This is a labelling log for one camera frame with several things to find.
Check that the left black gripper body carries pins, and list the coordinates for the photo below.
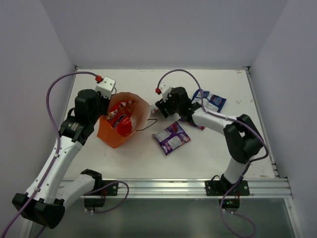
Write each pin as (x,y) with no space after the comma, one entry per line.
(104,110)

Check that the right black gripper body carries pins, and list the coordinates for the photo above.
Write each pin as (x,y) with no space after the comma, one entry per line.
(169,106)

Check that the blue white snack packet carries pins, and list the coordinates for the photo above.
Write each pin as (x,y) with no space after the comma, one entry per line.
(211,101)

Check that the purple Fox's candy bag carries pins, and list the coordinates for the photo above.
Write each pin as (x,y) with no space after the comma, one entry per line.
(195,125)

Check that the purple white snack packet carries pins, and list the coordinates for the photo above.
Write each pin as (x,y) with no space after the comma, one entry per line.
(171,138)

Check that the orange paper bag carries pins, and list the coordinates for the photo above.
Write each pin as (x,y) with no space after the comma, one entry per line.
(139,118)

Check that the green wafer packet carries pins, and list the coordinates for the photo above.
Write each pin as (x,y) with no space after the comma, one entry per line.
(154,109)

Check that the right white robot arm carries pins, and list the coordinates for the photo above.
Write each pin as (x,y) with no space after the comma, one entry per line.
(242,137)

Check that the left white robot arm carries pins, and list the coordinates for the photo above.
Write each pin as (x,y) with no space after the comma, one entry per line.
(45,202)

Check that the red snack packet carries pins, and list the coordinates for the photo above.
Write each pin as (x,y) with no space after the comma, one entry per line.
(124,108)

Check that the red chocolate bar packet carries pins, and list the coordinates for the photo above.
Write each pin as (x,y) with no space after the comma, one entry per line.
(122,125)

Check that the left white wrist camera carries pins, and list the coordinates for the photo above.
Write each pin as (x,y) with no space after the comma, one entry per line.
(105,86)

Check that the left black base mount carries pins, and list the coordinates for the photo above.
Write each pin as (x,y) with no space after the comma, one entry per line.
(97,197)

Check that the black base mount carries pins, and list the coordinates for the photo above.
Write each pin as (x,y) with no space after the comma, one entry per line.
(97,197)
(230,194)

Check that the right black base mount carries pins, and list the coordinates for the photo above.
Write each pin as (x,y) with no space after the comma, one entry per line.
(230,194)

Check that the aluminium table rail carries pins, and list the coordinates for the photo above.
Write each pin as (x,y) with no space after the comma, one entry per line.
(195,188)

